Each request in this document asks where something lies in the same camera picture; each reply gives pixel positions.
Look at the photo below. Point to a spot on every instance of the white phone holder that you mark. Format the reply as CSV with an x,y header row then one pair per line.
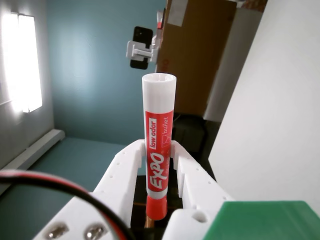
x,y
140,52

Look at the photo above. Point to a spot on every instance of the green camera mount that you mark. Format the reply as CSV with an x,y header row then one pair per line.
x,y
262,222

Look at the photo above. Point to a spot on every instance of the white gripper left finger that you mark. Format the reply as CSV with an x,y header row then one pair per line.
x,y
120,180

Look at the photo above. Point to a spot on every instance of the bright ceiling light panel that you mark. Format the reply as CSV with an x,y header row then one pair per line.
x,y
22,62

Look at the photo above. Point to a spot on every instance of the brown cardboard box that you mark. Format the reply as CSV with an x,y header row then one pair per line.
x,y
190,75

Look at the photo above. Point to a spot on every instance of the black phone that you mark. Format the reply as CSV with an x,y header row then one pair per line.
x,y
142,33

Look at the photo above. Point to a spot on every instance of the red Expo marker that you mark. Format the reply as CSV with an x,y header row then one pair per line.
x,y
158,125

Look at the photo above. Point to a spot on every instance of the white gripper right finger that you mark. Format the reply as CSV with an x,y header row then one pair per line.
x,y
197,185

